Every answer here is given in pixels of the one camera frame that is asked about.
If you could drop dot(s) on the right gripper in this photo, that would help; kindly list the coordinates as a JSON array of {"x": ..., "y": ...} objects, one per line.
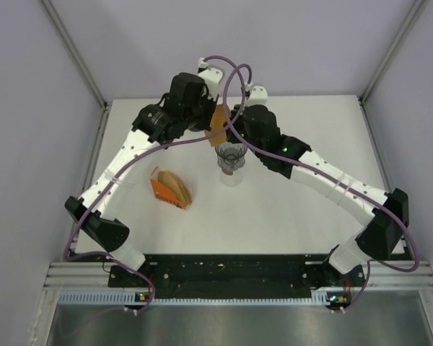
[{"x": 237, "y": 114}]

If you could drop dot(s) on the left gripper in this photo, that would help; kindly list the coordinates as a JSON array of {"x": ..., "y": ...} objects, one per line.
[{"x": 210, "y": 105}]

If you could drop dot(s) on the brown paper coffee filter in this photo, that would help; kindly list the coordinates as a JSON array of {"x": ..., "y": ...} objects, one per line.
[{"x": 217, "y": 134}]

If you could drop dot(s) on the dark grey plastic dripper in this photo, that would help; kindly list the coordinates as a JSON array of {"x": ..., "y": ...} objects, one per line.
[{"x": 231, "y": 156}]

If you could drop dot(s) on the clear glass with brown band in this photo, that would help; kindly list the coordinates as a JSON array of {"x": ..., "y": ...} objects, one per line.
[{"x": 231, "y": 178}]

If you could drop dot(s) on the orange coffee filter box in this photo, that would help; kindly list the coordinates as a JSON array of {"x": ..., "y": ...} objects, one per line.
[{"x": 163, "y": 193}]

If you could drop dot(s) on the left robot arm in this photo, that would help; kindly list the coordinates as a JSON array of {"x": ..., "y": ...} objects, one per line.
[{"x": 95, "y": 211}]

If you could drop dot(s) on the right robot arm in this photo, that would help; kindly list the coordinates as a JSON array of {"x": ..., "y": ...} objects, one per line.
[{"x": 383, "y": 215}]

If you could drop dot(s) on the stack of brown filters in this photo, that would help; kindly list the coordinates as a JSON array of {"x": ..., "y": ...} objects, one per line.
[{"x": 176, "y": 185}]

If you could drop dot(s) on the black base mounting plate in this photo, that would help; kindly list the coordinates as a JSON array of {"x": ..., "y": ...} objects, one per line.
[{"x": 231, "y": 276}]

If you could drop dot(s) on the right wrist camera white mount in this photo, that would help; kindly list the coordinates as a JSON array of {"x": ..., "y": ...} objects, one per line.
[{"x": 256, "y": 94}]

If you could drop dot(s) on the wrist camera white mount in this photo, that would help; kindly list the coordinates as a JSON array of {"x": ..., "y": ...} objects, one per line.
[
  {"x": 211, "y": 74},
  {"x": 256, "y": 94}
]

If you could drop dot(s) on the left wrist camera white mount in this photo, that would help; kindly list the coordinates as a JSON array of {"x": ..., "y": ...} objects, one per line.
[{"x": 211, "y": 74}]

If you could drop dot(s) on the left aluminium corner post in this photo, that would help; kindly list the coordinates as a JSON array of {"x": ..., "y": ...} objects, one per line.
[{"x": 73, "y": 52}]

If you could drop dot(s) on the aluminium corner post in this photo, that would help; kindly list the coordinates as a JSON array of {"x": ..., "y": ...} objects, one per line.
[
  {"x": 73, "y": 52},
  {"x": 404, "y": 29}
]

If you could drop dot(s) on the grey slotted cable duct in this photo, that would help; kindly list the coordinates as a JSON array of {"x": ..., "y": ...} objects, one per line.
[{"x": 131, "y": 298}]

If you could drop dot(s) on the right aluminium corner post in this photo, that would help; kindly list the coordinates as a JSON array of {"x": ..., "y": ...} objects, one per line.
[{"x": 404, "y": 29}]

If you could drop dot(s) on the aluminium front rail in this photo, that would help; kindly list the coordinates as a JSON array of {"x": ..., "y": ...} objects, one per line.
[{"x": 87, "y": 275}]

